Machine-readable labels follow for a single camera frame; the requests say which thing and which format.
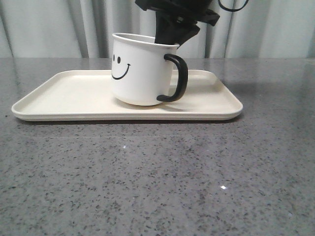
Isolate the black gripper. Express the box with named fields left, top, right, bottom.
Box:
left=135, top=0, right=220, bottom=45

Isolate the pale grey-green curtain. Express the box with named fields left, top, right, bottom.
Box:
left=0, top=0, right=315, bottom=58

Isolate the white smiley mug black handle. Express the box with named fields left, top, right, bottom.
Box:
left=111, top=33, right=188, bottom=106

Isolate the black cable loop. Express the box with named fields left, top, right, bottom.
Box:
left=217, top=0, right=250, bottom=12

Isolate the cream rectangular plastic tray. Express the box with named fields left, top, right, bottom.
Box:
left=11, top=70, right=243, bottom=121

